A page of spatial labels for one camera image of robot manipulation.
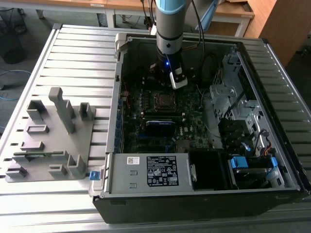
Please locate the silver CPU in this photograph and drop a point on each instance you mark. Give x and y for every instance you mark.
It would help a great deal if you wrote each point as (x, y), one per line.
(166, 101)

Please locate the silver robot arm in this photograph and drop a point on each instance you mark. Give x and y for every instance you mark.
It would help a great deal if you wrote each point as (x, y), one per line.
(168, 31)

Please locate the CPU socket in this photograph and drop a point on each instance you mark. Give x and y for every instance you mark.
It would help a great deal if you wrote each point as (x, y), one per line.
(176, 103)

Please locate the black RAM slot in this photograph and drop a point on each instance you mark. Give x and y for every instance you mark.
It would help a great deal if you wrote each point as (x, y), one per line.
(160, 118)
(160, 111)

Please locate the pale blue teach pendant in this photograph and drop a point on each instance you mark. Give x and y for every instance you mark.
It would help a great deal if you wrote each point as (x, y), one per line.
(209, 13)

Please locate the metal disk bay cage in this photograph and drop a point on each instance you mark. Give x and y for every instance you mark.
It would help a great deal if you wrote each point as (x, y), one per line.
(219, 93)

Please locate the black graphics card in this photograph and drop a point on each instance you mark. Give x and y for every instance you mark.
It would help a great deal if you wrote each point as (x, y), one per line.
(160, 129)

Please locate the green motherboard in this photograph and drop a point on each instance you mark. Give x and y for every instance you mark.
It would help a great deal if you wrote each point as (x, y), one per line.
(194, 126)

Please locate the square chipset heatsink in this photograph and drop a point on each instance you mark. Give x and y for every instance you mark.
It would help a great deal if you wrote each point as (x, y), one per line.
(183, 146)

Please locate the black plastic drive holder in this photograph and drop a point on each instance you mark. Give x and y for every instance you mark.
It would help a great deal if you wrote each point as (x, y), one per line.
(230, 131)

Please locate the grey power supply unit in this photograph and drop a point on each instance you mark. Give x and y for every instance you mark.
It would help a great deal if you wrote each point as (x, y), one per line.
(136, 179)

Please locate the wooden cabinet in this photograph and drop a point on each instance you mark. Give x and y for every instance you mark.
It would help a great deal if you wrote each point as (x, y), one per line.
(286, 24)

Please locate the hard disk in blue carrier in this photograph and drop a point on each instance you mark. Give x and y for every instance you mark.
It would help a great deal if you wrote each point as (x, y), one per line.
(239, 162)

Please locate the grey parts rack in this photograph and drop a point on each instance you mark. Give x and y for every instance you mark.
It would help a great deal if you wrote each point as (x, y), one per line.
(60, 143)

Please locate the blue case latch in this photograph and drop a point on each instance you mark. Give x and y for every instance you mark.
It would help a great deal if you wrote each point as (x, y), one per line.
(94, 176)

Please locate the green RAM stick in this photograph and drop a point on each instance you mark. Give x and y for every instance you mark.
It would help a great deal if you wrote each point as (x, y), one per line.
(52, 153)

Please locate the black round bin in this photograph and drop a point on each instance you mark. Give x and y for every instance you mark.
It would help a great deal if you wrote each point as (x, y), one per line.
(13, 52)

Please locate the black PC case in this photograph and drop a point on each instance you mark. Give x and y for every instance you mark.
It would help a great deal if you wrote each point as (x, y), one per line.
(170, 208)

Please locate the black mesh basket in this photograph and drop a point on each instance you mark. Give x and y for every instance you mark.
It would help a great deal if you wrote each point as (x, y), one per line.
(14, 21)

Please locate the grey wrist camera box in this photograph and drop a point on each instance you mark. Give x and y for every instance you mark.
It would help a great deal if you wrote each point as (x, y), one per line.
(178, 81)

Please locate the wooden desk white frame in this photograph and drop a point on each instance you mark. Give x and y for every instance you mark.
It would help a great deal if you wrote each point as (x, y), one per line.
(73, 2)
(236, 12)

